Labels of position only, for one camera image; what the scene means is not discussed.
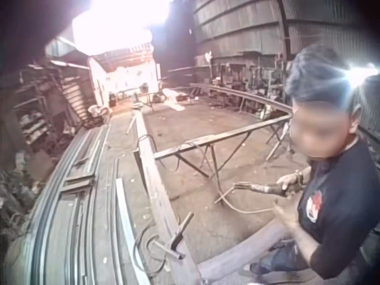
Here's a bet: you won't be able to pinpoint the white sheet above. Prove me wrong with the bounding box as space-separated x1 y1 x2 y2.
161 87 192 112

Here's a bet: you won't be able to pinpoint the wooden stairs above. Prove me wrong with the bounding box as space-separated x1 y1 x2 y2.
58 69 103 127

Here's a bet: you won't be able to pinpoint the cluttered wooden shelf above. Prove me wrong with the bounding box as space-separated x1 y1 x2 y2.
11 61 71 151

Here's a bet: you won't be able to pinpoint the short steel angle piece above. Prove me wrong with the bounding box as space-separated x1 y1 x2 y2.
125 113 138 135

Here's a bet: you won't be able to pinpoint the cluttered workbench rack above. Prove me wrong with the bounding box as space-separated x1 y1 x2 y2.
207 50 295 103

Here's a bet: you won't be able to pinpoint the black cable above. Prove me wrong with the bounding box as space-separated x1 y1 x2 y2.
132 224 170 276

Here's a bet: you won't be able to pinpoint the light flat steel strip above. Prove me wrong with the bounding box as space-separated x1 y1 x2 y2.
115 178 153 285

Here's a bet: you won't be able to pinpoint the chipping hammer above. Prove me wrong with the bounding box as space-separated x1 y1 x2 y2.
169 211 195 251

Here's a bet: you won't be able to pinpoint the white sack heap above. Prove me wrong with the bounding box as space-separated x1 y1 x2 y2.
88 104 110 117

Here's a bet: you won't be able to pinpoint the steel cross bar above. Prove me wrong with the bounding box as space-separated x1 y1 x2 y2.
153 114 294 162

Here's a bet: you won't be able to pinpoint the pile of long steel bars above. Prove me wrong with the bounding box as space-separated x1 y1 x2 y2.
16 123 143 285

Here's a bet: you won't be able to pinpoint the short steel tube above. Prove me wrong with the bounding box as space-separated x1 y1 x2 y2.
150 239 186 260

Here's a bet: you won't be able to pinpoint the welding cable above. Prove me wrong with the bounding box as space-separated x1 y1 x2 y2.
175 141 277 215

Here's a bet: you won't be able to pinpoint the wide rusty steel beam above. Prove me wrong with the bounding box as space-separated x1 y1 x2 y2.
198 221 295 285

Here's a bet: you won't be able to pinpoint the steel trestle stand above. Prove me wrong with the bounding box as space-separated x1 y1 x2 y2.
263 121 292 162
177 145 228 181

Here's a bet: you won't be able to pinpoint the small metal table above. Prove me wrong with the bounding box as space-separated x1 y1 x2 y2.
132 91 156 112

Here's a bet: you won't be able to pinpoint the long rusty steel beam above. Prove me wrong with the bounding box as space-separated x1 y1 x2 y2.
132 108 200 285

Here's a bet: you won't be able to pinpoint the welding electrode holder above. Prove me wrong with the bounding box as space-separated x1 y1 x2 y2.
233 181 297 199

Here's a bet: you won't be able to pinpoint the long curved steel bar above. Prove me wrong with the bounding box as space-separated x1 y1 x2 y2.
189 82 295 116

